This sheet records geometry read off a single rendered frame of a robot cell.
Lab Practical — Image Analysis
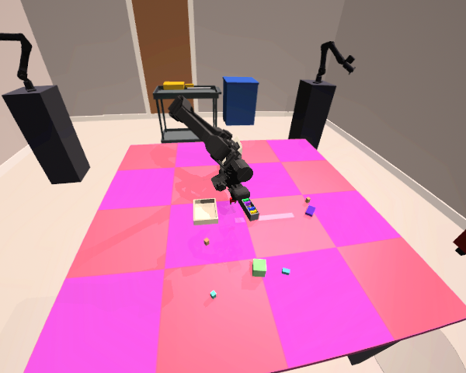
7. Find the small purple block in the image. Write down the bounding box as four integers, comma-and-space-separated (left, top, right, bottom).
305, 205, 316, 218

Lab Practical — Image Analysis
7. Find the beige shallow tray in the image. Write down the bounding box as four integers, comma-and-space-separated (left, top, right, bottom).
193, 198, 218, 226

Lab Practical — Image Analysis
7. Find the light green cube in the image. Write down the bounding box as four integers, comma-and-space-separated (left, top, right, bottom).
252, 259, 266, 277

